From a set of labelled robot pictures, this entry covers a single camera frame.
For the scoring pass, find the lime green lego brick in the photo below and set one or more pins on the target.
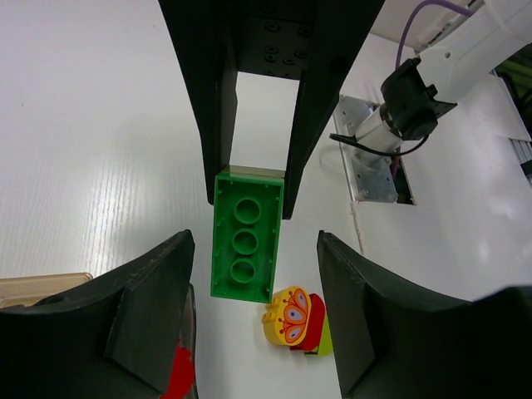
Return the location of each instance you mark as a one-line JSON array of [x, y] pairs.
[[256, 171]]

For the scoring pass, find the orange plastic container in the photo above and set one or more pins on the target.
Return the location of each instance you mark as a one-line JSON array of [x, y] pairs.
[[26, 291]]

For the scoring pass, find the red round lego brick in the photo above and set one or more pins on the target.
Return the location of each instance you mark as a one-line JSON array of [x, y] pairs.
[[182, 377]]

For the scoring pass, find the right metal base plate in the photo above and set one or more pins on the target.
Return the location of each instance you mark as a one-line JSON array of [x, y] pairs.
[[370, 177]]

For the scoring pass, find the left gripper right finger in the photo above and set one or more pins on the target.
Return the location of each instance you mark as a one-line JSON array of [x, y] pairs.
[[393, 338]]

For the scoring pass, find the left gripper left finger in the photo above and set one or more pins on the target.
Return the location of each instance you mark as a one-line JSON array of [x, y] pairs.
[[112, 337]]

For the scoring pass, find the dark green lego brick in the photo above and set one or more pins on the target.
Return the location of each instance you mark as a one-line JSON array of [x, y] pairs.
[[247, 218]]

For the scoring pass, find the grey plastic container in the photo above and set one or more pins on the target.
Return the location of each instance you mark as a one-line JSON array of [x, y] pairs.
[[188, 337]]

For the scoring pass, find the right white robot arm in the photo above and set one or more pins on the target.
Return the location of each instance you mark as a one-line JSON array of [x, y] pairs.
[[422, 89]]

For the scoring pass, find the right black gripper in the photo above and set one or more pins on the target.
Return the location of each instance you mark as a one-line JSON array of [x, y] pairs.
[[314, 42]]

